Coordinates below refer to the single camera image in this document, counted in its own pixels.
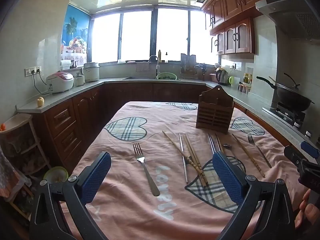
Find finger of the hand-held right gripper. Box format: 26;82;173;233
301;141;320;158
284;145;310;167

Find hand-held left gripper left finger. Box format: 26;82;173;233
29;151;112;240

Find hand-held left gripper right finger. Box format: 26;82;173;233
212;151;297;240

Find wooden chopstick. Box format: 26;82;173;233
162;131;204;175
232;133;265;178
183;133;203;180
185;133;208;187

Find metal chopstick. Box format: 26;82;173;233
215;133;224;152
208;133;216;154
179;133;189;183

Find wooden utensil holder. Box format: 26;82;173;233
195;85;234;135

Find person's right hand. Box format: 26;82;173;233
294;189;317;230

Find green bowl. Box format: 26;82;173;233
43;166;69;184

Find black gas stove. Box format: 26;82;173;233
262;102;307;130

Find pink heart-print tablecloth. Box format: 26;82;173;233
61;101;310;240

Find black wok with lid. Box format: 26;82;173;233
256;73;315;112

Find wooden lower cabinets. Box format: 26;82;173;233
32;82;283;177

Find wooden cabinets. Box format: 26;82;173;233
201;0;293;55
32;82;283;177

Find white corner shelf rack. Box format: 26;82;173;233
0;113;52;221

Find row of spice jars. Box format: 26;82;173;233
238;82;251;94

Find grey kitchen countertop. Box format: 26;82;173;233
16;76;320;157

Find steel electric kettle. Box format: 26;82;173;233
215;68;229;86

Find pink white rice cooker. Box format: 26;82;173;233
46;72;75;94

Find large white cooker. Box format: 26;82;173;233
83;62;100;82

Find dish drying rack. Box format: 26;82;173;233
180;53;201;79

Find green basin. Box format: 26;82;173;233
156;72;178;81

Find steel sink faucet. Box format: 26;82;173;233
148;54;161;74

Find steel range hood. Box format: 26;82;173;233
255;0;320;46

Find kitchen window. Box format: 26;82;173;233
90;7;220;65

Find wooden upper cabinets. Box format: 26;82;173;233
201;0;293;55

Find slim-handled steel fork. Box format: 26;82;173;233
247;134;272;169

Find broad-handled steel fork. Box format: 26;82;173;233
132;143;161;197

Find black power cable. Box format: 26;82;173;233
32;72;54;95

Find wall socket strip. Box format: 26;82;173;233
25;66;42;77

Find beach fruit wall poster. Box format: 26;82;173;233
61;4;91;62

